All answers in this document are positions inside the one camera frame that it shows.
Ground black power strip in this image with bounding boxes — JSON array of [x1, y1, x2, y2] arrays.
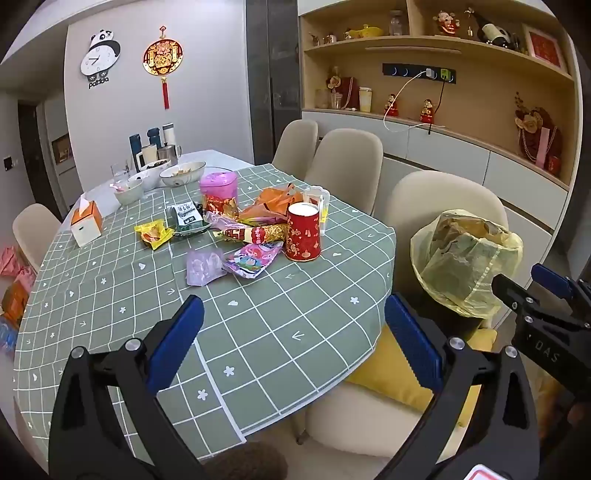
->
[[382, 63, 458, 86]]

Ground wooden shelf cabinet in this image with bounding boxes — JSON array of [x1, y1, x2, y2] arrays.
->
[[298, 0, 583, 287]]

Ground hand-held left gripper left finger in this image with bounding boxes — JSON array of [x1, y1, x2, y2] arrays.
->
[[48, 294, 206, 480]]

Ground large white snack bowl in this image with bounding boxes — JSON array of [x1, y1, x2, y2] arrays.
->
[[159, 161, 207, 188]]

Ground yellow teapot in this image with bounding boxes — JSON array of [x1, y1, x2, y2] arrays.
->
[[344, 24, 384, 40]]

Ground small white bowl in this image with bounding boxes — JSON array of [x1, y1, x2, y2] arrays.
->
[[114, 179, 145, 206]]

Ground red flower gift box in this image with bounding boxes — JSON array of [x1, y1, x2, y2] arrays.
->
[[325, 66, 360, 110]]

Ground brown fuzzy cloth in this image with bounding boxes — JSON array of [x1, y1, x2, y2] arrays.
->
[[203, 440, 289, 480]]

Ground orange packet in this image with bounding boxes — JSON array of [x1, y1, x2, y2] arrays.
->
[[2, 268, 35, 324]]

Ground green checked tablecloth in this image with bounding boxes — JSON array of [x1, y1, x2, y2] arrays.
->
[[13, 164, 398, 478]]

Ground bowl with dark food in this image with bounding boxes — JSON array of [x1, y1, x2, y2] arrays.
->
[[141, 159, 171, 178]]

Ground black cable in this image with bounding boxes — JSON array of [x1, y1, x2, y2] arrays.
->
[[427, 80, 446, 136]]

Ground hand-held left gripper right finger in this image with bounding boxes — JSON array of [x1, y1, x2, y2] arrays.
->
[[374, 293, 541, 480]]

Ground red fortune figurine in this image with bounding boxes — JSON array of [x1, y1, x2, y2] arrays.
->
[[433, 10, 460, 36]]

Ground white cable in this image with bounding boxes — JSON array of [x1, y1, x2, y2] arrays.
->
[[383, 71, 446, 134]]

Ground yellow snack packet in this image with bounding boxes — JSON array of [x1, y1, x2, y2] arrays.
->
[[134, 219, 174, 251]]

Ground pink cartoon snack packet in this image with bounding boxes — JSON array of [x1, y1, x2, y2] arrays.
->
[[222, 240, 283, 279]]

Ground red picture frame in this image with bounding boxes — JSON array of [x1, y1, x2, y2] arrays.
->
[[523, 23, 566, 72]]

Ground orange white tissue box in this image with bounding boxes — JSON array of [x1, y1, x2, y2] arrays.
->
[[70, 194, 103, 247]]

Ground red knot wall ornament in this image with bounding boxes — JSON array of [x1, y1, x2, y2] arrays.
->
[[142, 25, 184, 110]]

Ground pink paper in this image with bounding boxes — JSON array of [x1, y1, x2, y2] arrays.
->
[[0, 246, 21, 278]]

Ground panda wall clock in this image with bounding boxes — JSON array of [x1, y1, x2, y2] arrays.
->
[[81, 28, 122, 89]]

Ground long red yellow packet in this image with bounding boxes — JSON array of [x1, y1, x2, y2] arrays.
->
[[215, 222, 287, 246]]

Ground wine bottle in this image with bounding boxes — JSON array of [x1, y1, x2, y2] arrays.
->
[[471, 9, 518, 47]]

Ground yellow white toy container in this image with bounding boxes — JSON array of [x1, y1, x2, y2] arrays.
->
[[302, 185, 331, 236]]

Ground orange snack wrapper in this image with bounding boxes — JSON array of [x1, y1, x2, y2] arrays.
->
[[240, 183, 305, 227]]

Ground red paper cup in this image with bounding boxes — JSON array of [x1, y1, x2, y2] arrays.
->
[[283, 202, 322, 263]]

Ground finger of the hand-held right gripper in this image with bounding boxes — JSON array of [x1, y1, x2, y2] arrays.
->
[[491, 273, 544, 320], [530, 263, 591, 324]]

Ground yellow seat cushion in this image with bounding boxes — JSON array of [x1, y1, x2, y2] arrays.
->
[[346, 323, 499, 428]]

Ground pink toy bin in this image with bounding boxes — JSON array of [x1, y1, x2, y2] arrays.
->
[[198, 171, 239, 217]]

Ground beige chair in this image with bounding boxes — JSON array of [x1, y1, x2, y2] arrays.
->
[[305, 128, 384, 215], [291, 171, 513, 462], [272, 119, 319, 169], [12, 203, 63, 273]]

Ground yellow plastic trash bag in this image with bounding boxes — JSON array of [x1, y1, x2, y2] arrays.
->
[[410, 209, 525, 319]]

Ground black trash bin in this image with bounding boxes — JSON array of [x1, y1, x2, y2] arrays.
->
[[406, 288, 483, 344]]

